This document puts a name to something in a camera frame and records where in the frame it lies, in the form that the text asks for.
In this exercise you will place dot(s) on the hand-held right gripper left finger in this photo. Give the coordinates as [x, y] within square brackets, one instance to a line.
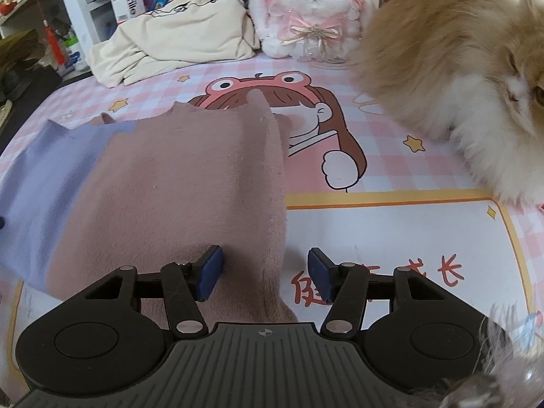
[210, 272]

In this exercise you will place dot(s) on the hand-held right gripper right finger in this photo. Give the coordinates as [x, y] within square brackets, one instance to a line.
[321, 274]

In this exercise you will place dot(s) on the purple and mauve sweater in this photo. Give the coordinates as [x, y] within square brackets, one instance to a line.
[170, 187]

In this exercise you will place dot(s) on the black bag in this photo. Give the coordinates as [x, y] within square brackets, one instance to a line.
[21, 89]

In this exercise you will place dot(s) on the dark green cloth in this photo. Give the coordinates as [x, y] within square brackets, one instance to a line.
[19, 51]

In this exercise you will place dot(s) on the fluffy grey sleeve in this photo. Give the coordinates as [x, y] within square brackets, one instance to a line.
[505, 369]

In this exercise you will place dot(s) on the fluffy orange white cat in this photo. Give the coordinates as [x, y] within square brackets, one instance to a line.
[446, 72]

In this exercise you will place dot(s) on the cream cloth garment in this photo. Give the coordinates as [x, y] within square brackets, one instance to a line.
[182, 34]

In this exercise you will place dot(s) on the white box with striped label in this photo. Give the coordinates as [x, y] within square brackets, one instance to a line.
[126, 0]

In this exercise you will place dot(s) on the white pink bunny plush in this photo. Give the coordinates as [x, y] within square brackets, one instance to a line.
[310, 12]

